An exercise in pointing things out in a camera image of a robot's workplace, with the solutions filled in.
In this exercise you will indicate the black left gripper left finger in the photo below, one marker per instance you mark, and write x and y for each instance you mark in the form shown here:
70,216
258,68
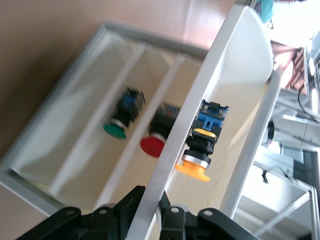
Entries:
100,225

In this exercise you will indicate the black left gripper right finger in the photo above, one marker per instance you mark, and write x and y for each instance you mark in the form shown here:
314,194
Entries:
195,227

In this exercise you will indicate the yellow mushroom push button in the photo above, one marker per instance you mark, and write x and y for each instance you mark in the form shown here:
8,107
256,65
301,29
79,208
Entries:
200,147

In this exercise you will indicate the white plastic drawer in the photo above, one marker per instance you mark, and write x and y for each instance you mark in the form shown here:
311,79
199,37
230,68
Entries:
75,100
110,100
237,75
162,92

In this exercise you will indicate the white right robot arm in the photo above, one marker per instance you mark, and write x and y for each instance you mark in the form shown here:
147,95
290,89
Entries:
300,135

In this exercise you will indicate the white drawer cabinet grey front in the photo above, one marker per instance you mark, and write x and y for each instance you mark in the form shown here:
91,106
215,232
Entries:
25,190

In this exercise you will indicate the red mushroom push button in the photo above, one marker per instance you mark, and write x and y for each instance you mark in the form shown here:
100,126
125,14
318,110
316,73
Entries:
151,147

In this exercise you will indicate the green mushroom push button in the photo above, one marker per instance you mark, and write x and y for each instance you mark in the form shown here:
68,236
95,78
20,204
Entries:
115,130

